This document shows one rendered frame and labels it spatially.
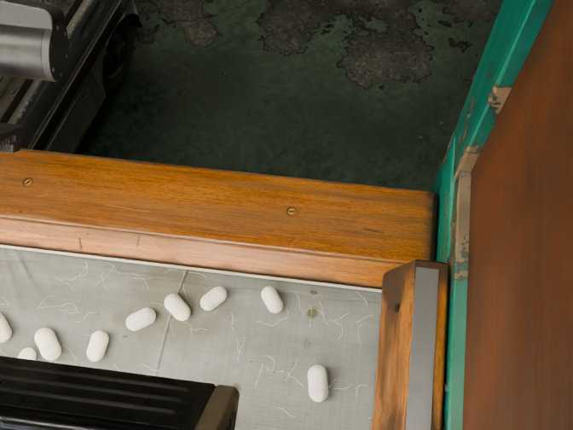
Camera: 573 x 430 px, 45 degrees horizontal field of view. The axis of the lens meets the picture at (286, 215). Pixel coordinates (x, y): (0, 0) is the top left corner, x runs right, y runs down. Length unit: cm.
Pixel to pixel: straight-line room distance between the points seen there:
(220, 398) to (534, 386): 18
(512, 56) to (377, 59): 130
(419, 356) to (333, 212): 22
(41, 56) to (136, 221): 23
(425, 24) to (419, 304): 133
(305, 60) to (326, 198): 106
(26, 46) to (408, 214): 43
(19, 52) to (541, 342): 50
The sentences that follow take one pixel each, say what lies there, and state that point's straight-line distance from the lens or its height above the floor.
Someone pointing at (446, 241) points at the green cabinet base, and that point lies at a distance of 73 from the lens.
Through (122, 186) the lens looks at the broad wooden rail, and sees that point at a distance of 83.
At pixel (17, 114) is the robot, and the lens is 146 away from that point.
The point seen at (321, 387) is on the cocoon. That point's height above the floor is 76.
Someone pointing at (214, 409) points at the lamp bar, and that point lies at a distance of 41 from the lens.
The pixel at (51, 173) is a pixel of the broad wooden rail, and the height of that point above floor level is 76.
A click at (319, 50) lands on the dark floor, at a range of 185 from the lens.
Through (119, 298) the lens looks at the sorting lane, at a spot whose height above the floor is 74.
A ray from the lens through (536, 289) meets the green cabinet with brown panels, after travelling 45.
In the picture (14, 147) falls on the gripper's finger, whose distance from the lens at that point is 75.
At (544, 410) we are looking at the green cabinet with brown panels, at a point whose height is 110.
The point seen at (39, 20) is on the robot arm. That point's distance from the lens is 68.
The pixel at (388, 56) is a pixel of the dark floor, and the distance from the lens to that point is 184.
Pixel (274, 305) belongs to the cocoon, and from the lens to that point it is 76.
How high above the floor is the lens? 149
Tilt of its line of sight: 67 degrees down
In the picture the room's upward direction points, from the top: 5 degrees counter-clockwise
